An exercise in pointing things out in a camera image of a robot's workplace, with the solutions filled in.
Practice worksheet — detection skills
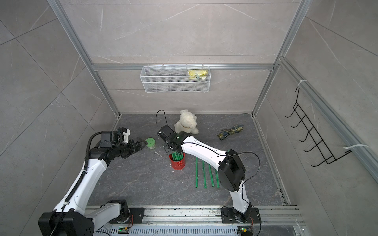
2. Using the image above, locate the red cylindrical container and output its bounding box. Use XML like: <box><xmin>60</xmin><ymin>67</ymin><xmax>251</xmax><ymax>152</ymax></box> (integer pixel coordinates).
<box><xmin>169</xmin><ymin>153</ymin><xmax>186</xmax><ymax>170</ymax></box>

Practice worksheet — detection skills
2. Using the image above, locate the white wire mesh basket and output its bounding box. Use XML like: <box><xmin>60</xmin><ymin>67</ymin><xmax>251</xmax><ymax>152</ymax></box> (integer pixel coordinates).
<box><xmin>140</xmin><ymin>65</ymin><xmax>211</xmax><ymax>93</ymax></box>

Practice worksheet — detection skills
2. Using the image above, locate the white plush dog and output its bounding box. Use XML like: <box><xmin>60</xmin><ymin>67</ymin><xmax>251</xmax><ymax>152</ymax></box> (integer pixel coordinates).
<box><xmin>174</xmin><ymin>110</ymin><xmax>199</xmax><ymax>135</ymax></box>

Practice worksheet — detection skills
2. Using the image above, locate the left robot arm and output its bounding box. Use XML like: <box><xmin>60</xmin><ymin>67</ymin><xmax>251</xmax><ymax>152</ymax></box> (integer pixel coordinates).
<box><xmin>38</xmin><ymin>127</ymin><xmax>148</xmax><ymax>236</ymax></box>

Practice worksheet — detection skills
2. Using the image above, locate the metal base rail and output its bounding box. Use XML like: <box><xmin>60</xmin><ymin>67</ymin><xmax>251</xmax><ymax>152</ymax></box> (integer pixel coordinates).
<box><xmin>94</xmin><ymin>206</ymin><xmax>310</xmax><ymax>236</ymax></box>

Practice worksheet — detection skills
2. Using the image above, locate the camouflage cloth pouch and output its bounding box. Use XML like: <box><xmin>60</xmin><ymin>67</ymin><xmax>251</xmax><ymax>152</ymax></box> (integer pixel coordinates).
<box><xmin>217</xmin><ymin>124</ymin><xmax>243</xmax><ymax>141</ymax></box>

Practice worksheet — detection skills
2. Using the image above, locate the small green lidded jar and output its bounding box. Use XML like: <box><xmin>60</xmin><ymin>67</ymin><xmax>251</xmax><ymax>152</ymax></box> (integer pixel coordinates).
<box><xmin>146</xmin><ymin>138</ymin><xmax>156</xmax><ymax>150</ymax></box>

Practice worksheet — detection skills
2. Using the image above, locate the black wire hook rack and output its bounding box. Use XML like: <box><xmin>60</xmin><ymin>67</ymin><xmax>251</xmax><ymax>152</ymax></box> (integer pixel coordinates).
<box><xmin>285</xmin><ymin>87</ymin><xmax>352</xmax><ymax>167</ymax></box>

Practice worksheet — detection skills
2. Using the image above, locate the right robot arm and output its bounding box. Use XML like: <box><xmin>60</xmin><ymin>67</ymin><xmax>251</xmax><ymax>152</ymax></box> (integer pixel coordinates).
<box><xmin>157</xmin><ymin>125</ymin><xmax>262</xmax><ymax>224</ymax></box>

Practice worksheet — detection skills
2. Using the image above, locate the yellow sponge in basket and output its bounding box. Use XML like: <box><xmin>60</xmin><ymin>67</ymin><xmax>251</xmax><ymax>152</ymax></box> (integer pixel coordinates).
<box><xmin>186</xmin><ymin>69</ymin><xmax>209</xmax><ymax>80</ymax></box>

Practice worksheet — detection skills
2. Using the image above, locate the green straw bundle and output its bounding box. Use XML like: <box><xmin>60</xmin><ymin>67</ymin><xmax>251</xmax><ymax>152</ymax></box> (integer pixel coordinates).
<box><xmin>171</xmin><ymin>151</ymin><xmax>184</xmax><ymax>162</ymax></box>

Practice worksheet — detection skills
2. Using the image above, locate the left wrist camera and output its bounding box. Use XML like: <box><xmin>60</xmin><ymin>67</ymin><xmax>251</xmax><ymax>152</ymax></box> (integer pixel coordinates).
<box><xmin>116</xmin><ymin>127</ymin><xmax>131</xmax><ymax>144</ymax></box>

